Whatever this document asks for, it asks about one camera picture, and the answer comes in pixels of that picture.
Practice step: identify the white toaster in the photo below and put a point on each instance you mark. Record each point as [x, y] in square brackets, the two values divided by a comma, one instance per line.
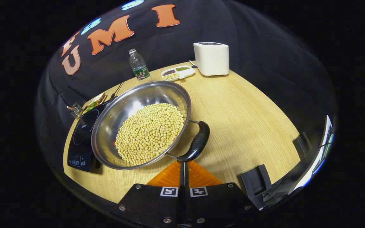
[212, 60]

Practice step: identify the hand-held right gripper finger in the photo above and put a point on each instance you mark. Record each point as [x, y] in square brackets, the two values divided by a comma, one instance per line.
[186, 190]
[182, 190]

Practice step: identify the clear plastic water bottle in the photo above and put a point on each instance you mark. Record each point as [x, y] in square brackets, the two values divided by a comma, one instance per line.
[139, 68]

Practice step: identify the white panel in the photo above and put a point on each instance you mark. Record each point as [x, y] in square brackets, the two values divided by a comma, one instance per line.
[323, 148]

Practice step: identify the pile of yellow soybeans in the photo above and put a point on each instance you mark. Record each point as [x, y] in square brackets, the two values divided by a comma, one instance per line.
[150, 133]

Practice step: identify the white divided dish of beans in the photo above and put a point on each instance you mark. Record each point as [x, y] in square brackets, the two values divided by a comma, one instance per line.
[185, 73]

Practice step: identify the black backdrop cloth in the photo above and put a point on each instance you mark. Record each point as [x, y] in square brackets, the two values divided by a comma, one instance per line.
[249, 31]

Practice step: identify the black induction cooktop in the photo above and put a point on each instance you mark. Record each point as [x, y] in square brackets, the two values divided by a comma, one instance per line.
[82, 133]

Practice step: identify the clear glass cup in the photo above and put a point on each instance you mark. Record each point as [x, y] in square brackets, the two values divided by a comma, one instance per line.
[77, 110]

